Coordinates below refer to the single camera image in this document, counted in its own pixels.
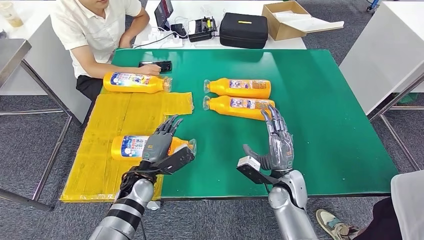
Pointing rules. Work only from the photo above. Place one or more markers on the person's left hand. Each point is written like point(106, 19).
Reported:
point(126, 42)

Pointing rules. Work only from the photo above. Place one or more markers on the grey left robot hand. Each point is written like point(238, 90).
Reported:
point(157, 145)

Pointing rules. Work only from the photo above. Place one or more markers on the person's right hand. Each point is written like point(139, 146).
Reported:
point(149, 70)

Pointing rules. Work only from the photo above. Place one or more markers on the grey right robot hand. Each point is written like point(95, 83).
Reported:
point(281, 149)

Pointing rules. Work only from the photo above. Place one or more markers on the orange detergent bottle clear cap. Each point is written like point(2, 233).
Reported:
point(129, 147)
point(238, 88)
point(232, 107)
point(132, 82)

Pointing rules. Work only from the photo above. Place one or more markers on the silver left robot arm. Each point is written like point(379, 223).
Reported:
point(132, 198)

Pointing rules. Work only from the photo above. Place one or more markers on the person's right forearm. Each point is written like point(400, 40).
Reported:
point(111, 69)

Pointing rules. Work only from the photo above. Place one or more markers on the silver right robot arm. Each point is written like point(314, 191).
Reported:
point(288, 212)

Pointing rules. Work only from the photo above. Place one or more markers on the person's left forearm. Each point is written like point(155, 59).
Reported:
point(139, 29)

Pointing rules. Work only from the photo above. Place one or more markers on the black smartphone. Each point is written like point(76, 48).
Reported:
point(166, 66)

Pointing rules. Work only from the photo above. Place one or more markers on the person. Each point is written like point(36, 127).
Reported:
point(407, 205)
point(96, 30)

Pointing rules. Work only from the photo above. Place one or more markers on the white power strip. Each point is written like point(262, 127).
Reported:
point(173, 43)

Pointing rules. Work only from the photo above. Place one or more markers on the black tablet computer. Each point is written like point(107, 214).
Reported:
point(163, 13)

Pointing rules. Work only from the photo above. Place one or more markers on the black power adapter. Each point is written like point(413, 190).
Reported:
point(179, 30)

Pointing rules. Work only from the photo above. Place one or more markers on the yellow plastic sheet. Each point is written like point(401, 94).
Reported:
point(99, 179)

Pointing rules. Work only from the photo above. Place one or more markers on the white table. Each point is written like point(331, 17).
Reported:
point(381, 46)
point(232, 7)
point(36, 78)

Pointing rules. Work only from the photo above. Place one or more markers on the black zip carrying case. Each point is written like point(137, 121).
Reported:
point(243, 32)

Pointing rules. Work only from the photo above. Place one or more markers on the steel table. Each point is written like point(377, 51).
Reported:
point(12, 51)

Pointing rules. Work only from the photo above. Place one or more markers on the open cardboard box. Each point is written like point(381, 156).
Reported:
point(282, 33)

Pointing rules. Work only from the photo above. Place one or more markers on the plastic drink cup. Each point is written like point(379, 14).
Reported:
point(11, 15)

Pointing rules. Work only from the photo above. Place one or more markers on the white paper sheet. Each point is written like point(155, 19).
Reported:
point(314, 26)

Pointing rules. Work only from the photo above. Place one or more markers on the green plastic crate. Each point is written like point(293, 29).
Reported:
point(407, 98)

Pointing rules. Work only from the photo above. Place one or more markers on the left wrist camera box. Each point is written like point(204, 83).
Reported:
point(179, 159)

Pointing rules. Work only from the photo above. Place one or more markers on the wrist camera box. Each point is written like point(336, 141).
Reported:
point(179, 159)
point(251, 170)

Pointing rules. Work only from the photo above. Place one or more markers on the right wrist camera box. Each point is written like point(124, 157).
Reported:
point(251, 170)

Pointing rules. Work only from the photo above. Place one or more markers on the blue wheeled frame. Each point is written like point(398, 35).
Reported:
point(372, 4)

